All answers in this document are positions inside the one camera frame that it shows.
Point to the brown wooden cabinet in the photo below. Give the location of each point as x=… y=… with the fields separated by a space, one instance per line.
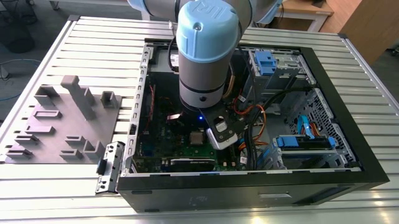
x=367 y=23

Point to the white framed table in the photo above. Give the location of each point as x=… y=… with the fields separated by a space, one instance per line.
x=145 y=16

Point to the black PC case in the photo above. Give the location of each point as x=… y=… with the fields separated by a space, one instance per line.
x=217 y=193

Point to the grey power supply unit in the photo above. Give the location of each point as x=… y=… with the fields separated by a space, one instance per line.
x=160 y=61

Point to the blue drive carrier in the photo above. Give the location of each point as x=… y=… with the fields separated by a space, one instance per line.
x=264 y=63

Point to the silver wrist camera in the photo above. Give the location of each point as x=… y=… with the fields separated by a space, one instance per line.
x=222 y=143

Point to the grey parts rack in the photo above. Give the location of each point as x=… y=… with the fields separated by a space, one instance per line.
x=77 y=130

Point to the black graphics card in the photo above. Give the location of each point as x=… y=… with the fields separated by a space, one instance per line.
x=192 y=163

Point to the black RAM slot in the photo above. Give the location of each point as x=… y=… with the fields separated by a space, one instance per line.
x=224 y=158
x=230 y=156

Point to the grey metal latch bracket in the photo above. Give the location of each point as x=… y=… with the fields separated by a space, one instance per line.
x=113 y=151

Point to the silver CPU chip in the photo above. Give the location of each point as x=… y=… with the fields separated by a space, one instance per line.
x=196 y=138

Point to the green motherboard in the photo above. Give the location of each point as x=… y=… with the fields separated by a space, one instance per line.
x=172 y=149

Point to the wooden desk white frame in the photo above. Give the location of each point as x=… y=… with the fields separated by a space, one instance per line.
x=305 y=9

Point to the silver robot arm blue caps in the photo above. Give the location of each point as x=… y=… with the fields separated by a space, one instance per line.
x=201 y=77

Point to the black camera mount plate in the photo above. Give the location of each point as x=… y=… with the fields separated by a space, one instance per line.
x=214 y=114

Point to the black waste bin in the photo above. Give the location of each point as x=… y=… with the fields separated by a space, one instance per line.
x=18 y=42

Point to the grey metal disk bay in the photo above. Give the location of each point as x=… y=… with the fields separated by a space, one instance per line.
x=308 y=155

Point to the hard disk in blue carrier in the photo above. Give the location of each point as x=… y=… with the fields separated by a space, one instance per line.
x=286 y=142

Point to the grey metal drive cage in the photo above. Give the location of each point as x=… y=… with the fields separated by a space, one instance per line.
x=280 y=81

